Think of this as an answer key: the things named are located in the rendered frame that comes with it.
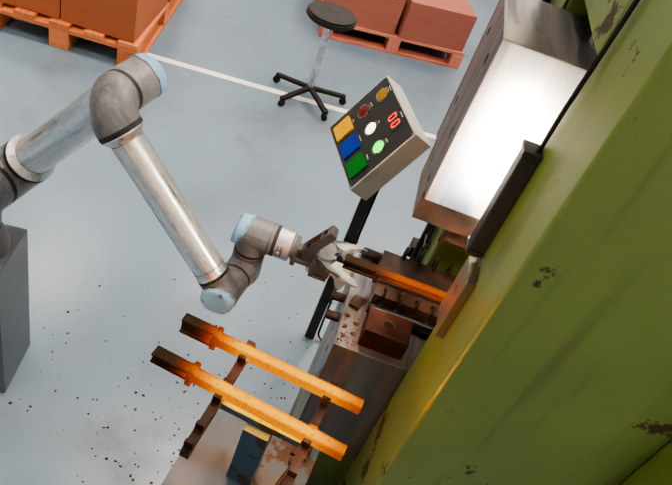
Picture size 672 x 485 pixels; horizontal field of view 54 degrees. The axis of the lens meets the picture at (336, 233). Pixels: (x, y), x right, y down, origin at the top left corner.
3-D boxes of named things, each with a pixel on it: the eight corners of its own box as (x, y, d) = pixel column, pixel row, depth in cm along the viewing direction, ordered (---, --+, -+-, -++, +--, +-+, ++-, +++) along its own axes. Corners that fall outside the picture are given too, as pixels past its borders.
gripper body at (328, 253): (332, 266, 189) (292, 251, 188) (341, 244, 183) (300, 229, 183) (326, 283, 183) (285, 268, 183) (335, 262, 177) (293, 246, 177)
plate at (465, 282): (434, 335, 144) (466, 283, 133) (438, 306, 151) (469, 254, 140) (443, 338, 144) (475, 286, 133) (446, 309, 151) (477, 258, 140)
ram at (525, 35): (419, 221, 142) (502, 56, 116) (436, 133, 171) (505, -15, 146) (601, 290, 143) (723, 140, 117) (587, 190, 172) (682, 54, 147)
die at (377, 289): (365, 312, 181) (375, 291, 176) (377, 265, 196) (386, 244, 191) (508, 365, 182) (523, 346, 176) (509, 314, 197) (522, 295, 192)
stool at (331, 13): (348, 91, 457) (376, 10, 418) (339, 127, 420) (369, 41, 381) (277, 68, 453) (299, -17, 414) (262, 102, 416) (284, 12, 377)
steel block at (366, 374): (291, 434, 198) (333, 343, 170) (320, 341, 227) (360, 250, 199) (466, 498, 199) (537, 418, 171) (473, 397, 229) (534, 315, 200)
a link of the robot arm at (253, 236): (237, 228, 189) (243, 202, 183) (278, 244, 189) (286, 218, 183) (226, 249, 182) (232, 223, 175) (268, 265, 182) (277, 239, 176)
